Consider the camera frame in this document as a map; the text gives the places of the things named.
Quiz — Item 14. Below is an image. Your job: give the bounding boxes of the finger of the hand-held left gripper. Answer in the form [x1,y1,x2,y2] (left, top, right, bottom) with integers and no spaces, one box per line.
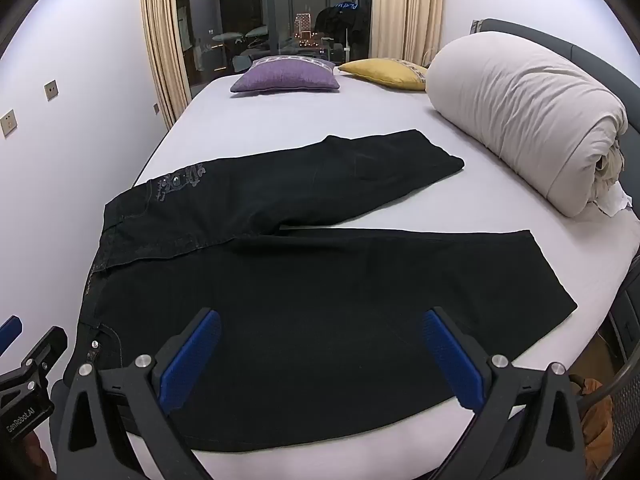
[0,315,24,356]
[0,326,69,401]

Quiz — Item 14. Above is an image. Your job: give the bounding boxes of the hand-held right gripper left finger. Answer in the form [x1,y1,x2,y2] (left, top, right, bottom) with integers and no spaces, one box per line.
[57,306,223,480]

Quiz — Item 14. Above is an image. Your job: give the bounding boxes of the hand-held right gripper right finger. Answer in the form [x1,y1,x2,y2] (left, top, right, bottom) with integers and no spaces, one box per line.
[421,306,587,480]

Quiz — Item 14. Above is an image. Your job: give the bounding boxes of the black denim pants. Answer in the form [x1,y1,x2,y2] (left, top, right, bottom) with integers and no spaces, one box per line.
[64,129,579,453]

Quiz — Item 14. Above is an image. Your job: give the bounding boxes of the orange cloth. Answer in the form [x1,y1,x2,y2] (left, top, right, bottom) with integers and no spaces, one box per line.
[570,374,616,476]

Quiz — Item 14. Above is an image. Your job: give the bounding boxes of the grey mesh basket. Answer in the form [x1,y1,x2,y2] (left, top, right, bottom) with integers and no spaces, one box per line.
[580,345,640,480]

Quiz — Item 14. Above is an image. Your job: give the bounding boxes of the white bed mattress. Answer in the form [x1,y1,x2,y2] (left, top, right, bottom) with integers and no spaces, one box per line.
[47,67,640,480]

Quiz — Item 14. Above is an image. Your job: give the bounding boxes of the rolled beige duvet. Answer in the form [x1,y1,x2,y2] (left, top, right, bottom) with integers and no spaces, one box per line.
[425,31,629,218]

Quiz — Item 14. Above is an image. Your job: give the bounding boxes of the purple pillow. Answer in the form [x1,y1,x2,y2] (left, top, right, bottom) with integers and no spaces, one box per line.
[230,56,342,94]

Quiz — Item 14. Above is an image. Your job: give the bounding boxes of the yellow pillow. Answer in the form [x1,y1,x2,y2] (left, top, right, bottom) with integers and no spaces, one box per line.
[338,58,430,92]

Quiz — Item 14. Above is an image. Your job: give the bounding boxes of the black hanging jacket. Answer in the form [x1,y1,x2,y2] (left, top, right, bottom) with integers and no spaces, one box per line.
[315,2,371,61]

